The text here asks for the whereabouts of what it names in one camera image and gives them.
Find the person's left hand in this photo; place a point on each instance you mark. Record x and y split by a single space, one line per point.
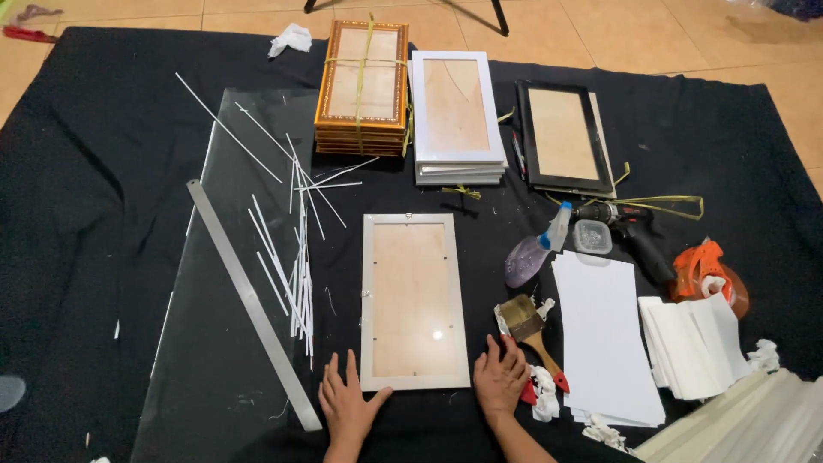
347 411

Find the person's right hand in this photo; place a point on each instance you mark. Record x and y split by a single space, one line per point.
498 386

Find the crumpled white tissue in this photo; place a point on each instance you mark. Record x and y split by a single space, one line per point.
765 355
289 38
604 434
545 307
545 392

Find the stack of white paper sheets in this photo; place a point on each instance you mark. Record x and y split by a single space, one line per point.
601 334

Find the long steel ruler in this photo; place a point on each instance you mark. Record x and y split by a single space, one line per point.
254 308

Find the clear spray bottle blue nozzle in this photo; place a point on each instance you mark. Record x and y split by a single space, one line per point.
537 251

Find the pile of white strips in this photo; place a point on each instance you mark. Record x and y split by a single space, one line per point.
299 270

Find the clear glass sheet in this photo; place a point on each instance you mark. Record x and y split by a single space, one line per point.
218 302

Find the small clear screw box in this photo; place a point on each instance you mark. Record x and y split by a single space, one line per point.
592 236

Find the stack of folded white cards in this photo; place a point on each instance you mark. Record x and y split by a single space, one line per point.
691 344

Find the red black pen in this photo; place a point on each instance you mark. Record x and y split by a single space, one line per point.
518 154

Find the orange tape dispenser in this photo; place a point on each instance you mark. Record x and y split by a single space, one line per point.
704 273

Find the stack of cream boards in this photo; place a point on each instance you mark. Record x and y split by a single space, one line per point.
746 424

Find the stack of white picture frames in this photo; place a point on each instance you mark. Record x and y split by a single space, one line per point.
456 109

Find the long single white strip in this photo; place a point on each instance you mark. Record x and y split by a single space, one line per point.
228 127

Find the black floor cloth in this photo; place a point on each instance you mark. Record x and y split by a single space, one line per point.
96 212

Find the stack of gold picture frames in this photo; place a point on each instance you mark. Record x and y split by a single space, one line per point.
363 83

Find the grey rounded object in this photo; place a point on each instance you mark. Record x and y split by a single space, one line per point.
9 392

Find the black tripod legs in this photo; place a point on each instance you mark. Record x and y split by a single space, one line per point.
498 16

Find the dark blue plastic bag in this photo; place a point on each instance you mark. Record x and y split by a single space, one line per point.
794 6

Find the silver picture frame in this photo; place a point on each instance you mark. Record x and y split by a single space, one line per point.
411 302

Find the black picture frame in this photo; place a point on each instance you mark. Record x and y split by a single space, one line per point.
562 132

